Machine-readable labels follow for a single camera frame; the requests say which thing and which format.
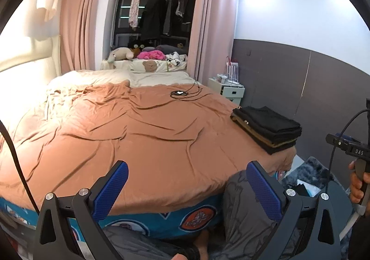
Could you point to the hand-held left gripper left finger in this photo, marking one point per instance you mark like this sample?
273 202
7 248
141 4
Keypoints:
111 190

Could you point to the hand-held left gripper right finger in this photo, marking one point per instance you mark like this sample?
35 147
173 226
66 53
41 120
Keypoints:
264 190

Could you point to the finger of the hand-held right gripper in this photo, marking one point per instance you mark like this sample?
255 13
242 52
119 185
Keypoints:
336 140

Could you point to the stack of clothes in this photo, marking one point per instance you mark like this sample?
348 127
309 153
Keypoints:
268 142

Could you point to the person's right forearm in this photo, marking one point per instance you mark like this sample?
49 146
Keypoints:
361 239

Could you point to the person's right hand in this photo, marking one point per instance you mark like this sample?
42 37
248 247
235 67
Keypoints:
354 187

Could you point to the person's grey printed pants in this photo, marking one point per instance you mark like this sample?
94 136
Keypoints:
240 219

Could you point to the fluffy grey rug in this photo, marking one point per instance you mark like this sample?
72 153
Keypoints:
312 170

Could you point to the blue printed mattress sheet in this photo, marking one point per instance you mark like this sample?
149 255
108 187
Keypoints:
162 221

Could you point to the brown blanket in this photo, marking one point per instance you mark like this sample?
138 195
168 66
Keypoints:
144 138

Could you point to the white nightstand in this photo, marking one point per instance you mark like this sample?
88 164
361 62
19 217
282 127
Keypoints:
231 93

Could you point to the small white container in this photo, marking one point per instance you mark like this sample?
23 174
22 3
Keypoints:
221 78

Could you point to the cream bed sheet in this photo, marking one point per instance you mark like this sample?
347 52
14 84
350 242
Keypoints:
162 77

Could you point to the white rack on cabinet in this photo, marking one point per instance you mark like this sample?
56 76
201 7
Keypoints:
232 70

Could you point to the bear printed pillow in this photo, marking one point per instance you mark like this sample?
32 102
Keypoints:
150 66

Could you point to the beige plush toy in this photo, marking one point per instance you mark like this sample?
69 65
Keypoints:
121 54

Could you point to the brown plush toy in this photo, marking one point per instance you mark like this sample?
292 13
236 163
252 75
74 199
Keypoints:
136 52

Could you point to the pink fluffy cloth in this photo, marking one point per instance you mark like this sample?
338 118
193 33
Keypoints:
150 55

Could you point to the black and white printed cloth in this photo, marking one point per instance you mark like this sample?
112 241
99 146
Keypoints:
175 57

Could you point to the dark grey cushion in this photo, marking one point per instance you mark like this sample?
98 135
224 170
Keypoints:
167 48

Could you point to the white padded headboard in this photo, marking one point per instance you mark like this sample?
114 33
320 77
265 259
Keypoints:
29 54

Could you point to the pink curtain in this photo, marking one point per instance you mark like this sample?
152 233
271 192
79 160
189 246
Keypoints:
83 17
216 17

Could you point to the black hanging coat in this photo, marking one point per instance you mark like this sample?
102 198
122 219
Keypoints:
153 14

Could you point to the floral hanging garment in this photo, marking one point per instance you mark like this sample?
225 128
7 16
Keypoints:
135 8

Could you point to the dark hanging garment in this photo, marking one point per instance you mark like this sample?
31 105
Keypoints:
169 14

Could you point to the black hanging jacket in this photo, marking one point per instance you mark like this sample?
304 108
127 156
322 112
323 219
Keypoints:
189 8

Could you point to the grey hanging shirt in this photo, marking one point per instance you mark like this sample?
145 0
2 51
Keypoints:
179 5

